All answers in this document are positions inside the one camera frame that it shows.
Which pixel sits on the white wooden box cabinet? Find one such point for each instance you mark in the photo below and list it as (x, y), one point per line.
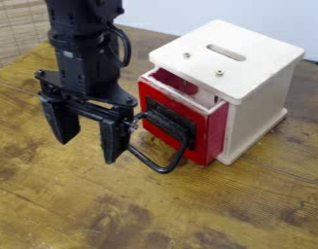
(244, 67)

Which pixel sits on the red drawer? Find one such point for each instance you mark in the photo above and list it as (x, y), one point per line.
(195, 108)

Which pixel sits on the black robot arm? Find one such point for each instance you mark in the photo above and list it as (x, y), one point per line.
(82, 26)

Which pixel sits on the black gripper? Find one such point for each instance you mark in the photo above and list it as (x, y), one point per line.
(83, 89)

